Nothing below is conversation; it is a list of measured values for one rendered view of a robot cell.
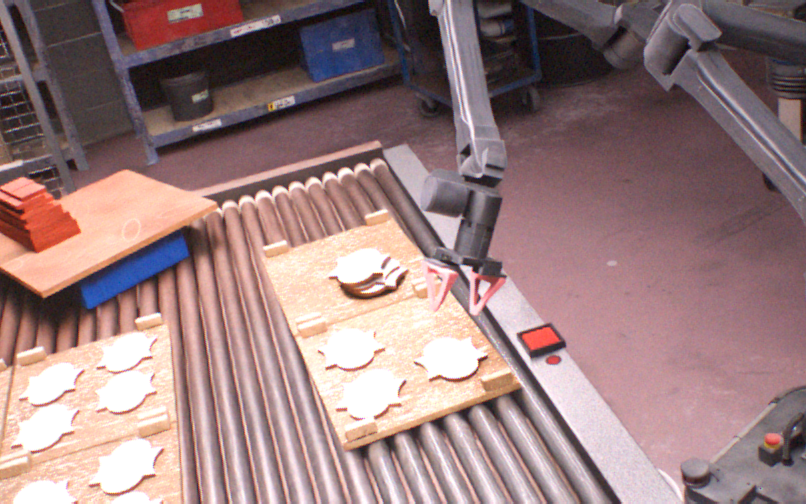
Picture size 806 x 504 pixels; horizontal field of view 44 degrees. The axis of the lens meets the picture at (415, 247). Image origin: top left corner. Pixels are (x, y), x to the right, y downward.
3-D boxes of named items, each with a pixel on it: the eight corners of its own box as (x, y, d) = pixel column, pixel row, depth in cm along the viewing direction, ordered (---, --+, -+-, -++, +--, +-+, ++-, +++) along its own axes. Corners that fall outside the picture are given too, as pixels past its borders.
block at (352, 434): (376, 426, 183) (373, 414, 181) (379, 431, 181) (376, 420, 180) (345, 437, 181) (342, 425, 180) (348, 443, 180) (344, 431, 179)
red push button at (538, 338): (549, 331, 203) (548, 326, 202) (561, 346, 197) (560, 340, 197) (521, 340, 202) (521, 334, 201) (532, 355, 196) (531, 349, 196)
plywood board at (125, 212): (127, 174, 297) (125, 169, 296) (218, 208, 262) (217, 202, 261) (-35, 249, 269) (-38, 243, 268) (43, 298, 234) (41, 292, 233)
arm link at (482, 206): (509, 193, 161) (496, 188, 166) (470, 183, 159) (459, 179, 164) (498, 234, 162) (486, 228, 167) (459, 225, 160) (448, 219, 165)
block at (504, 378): (510, 378, 188) (508, 366, 186) (514, 383, 186) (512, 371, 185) (481, 388, 187) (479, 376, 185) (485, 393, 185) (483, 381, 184)
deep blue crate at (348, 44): (370, 49, 676) (358, -5, 659) (387, 63, 641) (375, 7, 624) (300, 68, 667) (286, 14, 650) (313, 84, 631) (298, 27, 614)
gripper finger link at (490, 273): (439, 306, 168) (453, 252, 166) (468, 308, 173) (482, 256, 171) (467, 318, 163) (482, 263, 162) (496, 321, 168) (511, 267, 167)
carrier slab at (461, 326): (447, 292, 223) (446, 286, 222) (521, 388, 187) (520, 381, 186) (296, 343, 216) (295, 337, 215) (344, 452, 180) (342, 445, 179)
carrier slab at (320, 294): (393, 222, 259) (391, 216, 258) (445, 291, 223) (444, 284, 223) (262, 263, 252) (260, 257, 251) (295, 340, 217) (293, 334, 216)
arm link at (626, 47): (648, -2, 193) (633, 14, 197) (615, 15, 187) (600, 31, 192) (677, 36, 192) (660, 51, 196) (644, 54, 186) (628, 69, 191)
